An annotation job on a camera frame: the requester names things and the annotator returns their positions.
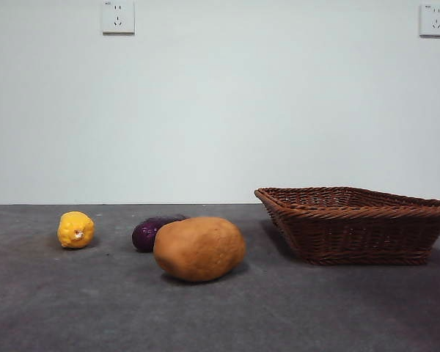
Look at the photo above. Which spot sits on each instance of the white wall socket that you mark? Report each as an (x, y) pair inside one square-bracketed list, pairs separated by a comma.
[(435, 29), (118, 25)]

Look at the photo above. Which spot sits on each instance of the brown wicker basket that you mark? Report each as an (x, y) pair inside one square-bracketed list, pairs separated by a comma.
[(355, 234)]

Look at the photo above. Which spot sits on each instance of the brown potato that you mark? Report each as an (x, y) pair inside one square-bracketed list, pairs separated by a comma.
[(199, 249)]

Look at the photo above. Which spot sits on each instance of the purple eggplant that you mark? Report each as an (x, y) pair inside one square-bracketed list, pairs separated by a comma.
[(143, 234)]

